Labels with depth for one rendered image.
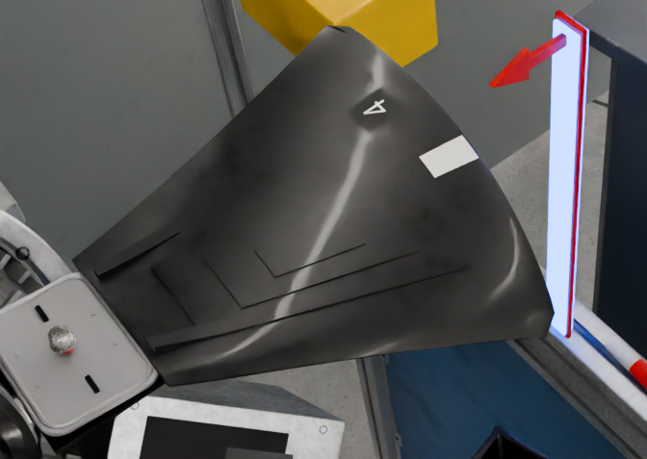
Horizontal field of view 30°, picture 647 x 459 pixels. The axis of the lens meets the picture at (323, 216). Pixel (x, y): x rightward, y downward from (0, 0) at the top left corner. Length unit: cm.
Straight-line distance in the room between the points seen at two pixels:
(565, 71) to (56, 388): 36
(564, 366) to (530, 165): 125
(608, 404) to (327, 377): 106
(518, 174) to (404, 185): 154
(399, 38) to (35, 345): 46
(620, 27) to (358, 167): 48
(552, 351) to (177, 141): 77
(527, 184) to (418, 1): 125
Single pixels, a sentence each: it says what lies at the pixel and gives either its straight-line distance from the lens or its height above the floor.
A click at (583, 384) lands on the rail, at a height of 83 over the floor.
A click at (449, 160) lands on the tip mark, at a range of 70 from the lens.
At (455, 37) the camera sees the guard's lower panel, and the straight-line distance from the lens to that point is 188.
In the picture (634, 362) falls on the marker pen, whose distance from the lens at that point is 96.
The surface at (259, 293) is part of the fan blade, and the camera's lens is 64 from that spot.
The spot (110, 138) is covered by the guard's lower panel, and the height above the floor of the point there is 60.
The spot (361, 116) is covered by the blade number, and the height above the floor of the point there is 118.
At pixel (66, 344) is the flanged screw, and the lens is 63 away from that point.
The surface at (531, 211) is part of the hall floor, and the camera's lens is 217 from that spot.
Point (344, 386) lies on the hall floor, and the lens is 198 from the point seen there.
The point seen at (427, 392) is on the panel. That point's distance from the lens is 142.
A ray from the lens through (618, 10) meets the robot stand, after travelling 114.
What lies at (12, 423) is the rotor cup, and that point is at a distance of 57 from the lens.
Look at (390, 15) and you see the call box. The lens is 97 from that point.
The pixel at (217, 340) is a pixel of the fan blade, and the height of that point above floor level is 118.
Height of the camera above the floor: 169
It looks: 50 degrees down
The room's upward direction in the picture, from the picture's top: 12 degrees counter-clockwise
